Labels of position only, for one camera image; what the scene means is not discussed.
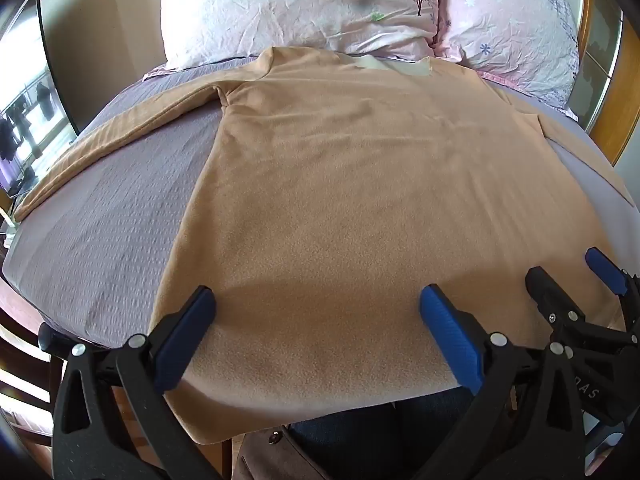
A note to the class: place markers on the pink floral pillow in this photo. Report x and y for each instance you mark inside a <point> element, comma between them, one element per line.
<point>505,25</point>

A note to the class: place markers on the grey-purple bed cover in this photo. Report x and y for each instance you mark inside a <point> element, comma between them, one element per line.
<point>105,210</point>

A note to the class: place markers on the person's legs in jeans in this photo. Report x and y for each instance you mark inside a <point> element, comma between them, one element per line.
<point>390,435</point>

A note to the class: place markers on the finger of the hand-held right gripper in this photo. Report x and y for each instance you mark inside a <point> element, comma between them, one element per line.
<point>606,270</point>
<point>542,287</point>

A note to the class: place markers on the brown jacket with button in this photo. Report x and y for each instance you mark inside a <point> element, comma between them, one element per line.
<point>272,457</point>

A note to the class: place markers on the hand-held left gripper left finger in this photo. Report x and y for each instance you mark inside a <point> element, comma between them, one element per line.
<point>184,341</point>

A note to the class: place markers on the wooden headboard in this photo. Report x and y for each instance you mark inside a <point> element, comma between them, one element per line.
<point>607,90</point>

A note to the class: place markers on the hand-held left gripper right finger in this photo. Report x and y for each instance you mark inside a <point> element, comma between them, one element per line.
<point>451,341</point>

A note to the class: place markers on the tan long-sleeved sweater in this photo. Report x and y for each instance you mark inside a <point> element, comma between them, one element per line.
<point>350,200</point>

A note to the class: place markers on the white floral pillow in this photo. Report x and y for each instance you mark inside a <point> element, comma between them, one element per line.
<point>300,5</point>

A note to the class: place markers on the dark wooden chair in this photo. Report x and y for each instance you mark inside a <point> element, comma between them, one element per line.
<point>25,375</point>

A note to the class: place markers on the black flat screen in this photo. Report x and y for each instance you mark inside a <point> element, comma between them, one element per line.
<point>30,110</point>

